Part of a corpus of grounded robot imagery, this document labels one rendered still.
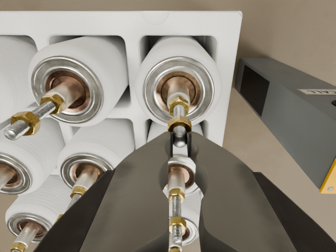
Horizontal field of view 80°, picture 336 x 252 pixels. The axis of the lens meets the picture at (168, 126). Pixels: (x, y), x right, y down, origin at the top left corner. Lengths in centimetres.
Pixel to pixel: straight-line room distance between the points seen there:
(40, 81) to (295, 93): 28
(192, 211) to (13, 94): 29
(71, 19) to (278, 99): 28
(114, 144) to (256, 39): 36
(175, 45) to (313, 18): 37
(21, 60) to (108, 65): 12
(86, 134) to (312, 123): 27
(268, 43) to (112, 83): 36
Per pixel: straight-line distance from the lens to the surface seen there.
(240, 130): 55
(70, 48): 23
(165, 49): 21
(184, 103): 18
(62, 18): 31
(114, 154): 28
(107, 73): 23
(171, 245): 35
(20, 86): 30
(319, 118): 25
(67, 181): 32
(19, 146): 33
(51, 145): 36
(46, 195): 41
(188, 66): 21
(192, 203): 36
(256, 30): 49
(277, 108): 31
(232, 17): 29
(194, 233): 37
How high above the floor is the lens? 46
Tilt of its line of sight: 61 degrees down
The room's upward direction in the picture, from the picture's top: 177 degrees counter-clockwise
